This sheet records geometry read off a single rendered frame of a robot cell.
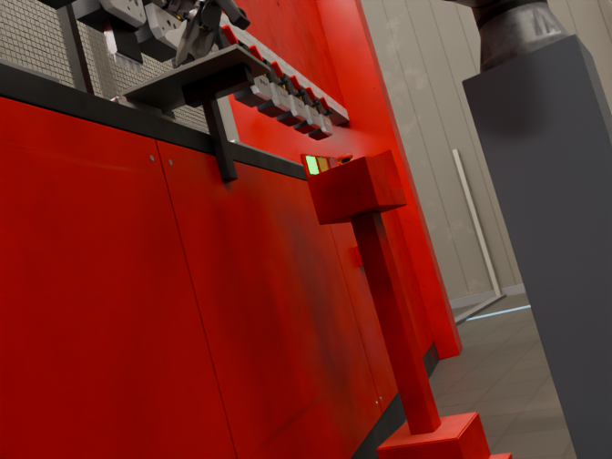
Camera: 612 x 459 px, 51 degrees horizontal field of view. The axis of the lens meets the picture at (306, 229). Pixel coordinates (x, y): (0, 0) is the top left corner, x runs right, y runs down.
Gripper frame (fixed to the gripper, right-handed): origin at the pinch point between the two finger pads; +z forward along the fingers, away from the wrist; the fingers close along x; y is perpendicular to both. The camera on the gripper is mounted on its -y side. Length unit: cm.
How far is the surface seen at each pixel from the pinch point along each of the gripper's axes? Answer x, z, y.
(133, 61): -1.6, 3.9, 14.8
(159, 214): 29.6, 24.6, -23.7
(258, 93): -73, -2, 20
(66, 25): -91, 0, 120
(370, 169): -26.8, 6.3, -37.5
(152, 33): -10.3, -3.8, 19.1
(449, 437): -27, 54, -78
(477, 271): -493, 63, -43
